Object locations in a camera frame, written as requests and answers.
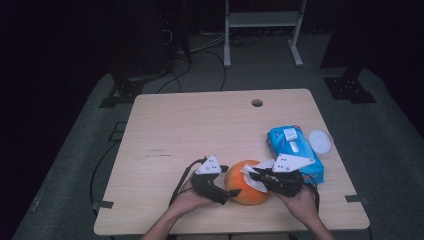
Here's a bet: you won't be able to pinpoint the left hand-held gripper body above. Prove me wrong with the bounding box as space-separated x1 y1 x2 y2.
190 154 232 206

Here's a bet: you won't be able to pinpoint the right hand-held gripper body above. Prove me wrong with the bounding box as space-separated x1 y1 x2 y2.
264 153 316 198

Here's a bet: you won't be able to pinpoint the orange plush toy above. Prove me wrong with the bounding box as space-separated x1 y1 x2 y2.
224 159 272 206

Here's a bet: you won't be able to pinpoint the blue wet wipe pack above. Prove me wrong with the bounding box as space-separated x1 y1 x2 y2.
265 125 325 185

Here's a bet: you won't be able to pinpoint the person's left hand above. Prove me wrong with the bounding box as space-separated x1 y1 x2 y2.
169 179 215 222

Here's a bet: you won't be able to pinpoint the person's right hand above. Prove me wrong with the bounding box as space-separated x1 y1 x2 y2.
276 184 320 228

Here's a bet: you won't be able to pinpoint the white round lid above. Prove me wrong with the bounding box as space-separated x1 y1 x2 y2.
308 128 334 155

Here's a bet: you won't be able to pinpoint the black tape strip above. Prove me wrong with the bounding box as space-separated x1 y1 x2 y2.
344 194 370 205
91 199 115 211

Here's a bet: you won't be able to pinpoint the black stand base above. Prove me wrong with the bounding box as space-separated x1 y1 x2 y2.
320 0 378 105
99 64 168 109

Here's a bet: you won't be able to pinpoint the white metal stand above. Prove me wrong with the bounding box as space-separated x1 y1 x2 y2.
223 0 308 69

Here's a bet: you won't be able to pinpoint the left hand-held gripper cable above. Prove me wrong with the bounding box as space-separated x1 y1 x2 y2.
168 156 208 207

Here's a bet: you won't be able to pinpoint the hand-held gripper cable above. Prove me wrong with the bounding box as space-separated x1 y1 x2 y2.
168 156 208 207
300 170 321 213

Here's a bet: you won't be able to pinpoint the right hand-held gripper cable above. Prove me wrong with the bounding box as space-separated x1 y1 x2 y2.
300 170 321 213

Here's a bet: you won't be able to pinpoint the thin black floor cable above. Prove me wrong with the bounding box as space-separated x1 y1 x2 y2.
88 141 121 206

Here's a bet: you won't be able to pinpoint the white floor cables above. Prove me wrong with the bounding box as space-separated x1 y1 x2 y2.
189 32 228 54

